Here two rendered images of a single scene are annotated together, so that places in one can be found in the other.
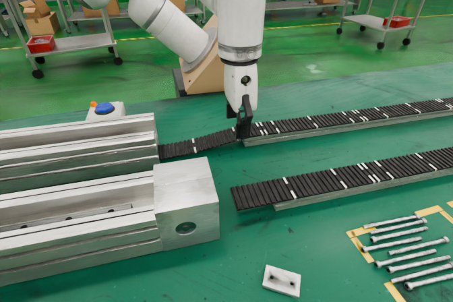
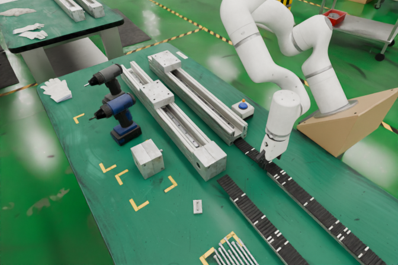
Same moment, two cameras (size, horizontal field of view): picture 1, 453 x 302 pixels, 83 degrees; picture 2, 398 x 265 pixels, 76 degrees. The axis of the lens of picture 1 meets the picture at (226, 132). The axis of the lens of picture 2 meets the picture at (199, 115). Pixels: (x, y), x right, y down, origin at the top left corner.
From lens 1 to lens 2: 0.70 m
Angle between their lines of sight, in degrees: 54
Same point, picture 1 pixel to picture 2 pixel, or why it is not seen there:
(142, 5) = (307, 67)
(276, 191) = (234, 193)
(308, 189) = (242, 206)
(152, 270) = (185, 166)
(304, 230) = (224, 212)
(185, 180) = (210, 154)
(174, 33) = (316, 91)
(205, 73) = (311, 126)
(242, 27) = (270, 122)
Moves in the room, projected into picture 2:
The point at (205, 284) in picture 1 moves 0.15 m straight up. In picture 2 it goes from (187, 183) to (185, 159)
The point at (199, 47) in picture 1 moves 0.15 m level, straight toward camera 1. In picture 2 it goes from (327, 108) to (301, 119)
